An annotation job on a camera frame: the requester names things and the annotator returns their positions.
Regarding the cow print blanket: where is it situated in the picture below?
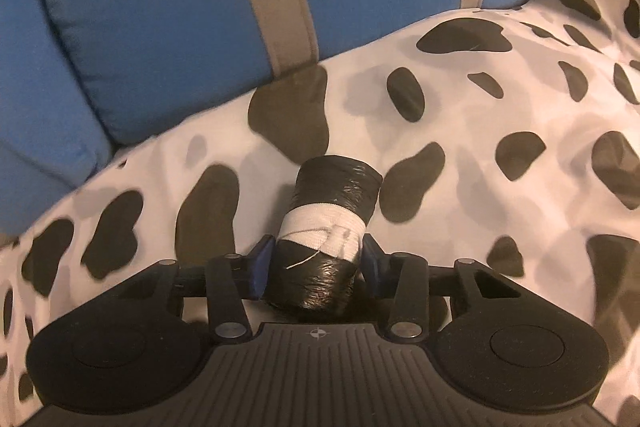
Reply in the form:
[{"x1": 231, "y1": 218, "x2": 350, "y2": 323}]
[{"x1": 1, "y1": 0, "x2": 639, "y2": 426}]

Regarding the black roll white band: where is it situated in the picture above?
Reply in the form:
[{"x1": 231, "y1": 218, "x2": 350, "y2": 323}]
[{"x1": 264, "y1": 155, "x2": 383, "y2": 320}]

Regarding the blue striped cushion left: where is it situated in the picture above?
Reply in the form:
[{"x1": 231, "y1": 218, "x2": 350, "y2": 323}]
[{"x1": 1, "y1": 0, "x2": 112, "y2": 236}]

